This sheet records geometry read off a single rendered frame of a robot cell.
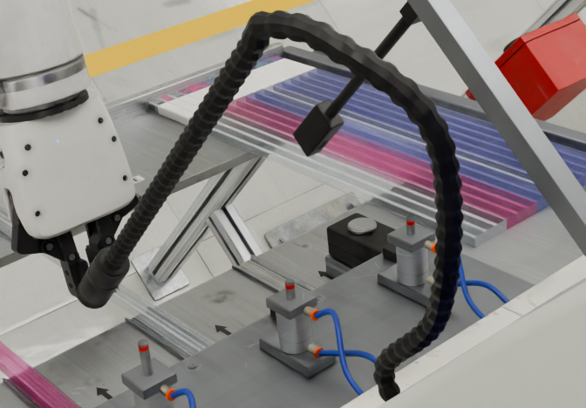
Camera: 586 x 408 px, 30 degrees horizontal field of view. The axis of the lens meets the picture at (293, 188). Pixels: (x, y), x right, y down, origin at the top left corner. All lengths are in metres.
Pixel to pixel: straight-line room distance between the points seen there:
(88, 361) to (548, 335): 0.68
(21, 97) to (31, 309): 1.11
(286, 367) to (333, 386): 0.04
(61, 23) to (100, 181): 0.13
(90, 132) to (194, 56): 1.40
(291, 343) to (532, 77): 0.93
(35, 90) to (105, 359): 0.21
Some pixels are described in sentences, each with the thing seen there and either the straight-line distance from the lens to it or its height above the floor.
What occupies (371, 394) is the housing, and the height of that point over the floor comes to 1.24.
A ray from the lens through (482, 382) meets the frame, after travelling 0.22.
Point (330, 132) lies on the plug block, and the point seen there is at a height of 1.20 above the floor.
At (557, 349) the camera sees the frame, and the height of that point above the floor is 1.64.
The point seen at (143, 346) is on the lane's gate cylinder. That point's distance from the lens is 0.64.
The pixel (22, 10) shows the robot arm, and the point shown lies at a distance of 0.86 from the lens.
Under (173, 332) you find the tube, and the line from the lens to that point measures 0.85.
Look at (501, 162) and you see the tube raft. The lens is 1.08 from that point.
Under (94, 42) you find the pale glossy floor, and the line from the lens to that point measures 2.25.
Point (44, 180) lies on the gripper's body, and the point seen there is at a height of 1.02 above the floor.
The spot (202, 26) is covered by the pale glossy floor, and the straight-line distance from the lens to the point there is 2.35.
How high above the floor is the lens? 1.80
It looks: 54 degrees down
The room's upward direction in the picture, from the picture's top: 41 degrees clockwise
